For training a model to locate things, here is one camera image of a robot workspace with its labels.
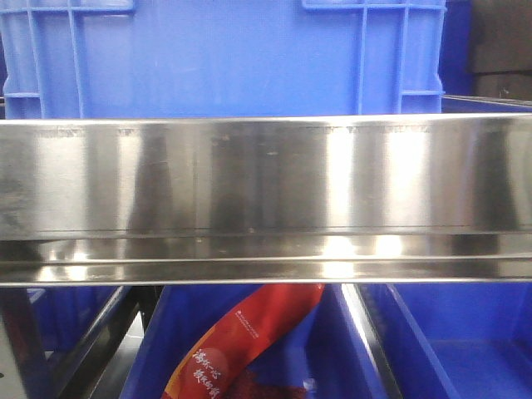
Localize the blue bin lower middle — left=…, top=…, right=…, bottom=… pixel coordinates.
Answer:
left=121, top=283, right=387, bottom=398

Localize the blue bin lower right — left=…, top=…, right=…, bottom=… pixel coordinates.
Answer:
left=361, top=283, right=531, bottom=398

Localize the large blue bin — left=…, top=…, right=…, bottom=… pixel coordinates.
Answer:
left=1, top=1, right=446, bottom=119

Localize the red snack bag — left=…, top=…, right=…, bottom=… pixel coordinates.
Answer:
left=161, top=283, right=324, bottom=398

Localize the stainless steel shelf rail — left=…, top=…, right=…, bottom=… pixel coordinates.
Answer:
left=1, top=113, right=531, bottom=286

